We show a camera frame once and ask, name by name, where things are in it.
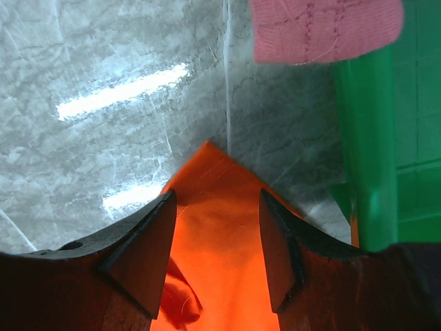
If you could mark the green plastic tray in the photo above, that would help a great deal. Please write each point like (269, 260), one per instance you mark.
(389, 117)

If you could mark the dusty rose t-shirt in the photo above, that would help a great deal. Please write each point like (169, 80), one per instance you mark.
(322, 31)

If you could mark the orange t-shirt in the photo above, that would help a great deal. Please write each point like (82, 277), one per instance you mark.
(216, 277)

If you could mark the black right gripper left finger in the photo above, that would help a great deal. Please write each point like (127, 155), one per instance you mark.
(112, 279)

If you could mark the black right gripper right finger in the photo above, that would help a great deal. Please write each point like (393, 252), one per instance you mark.
(317, 282)

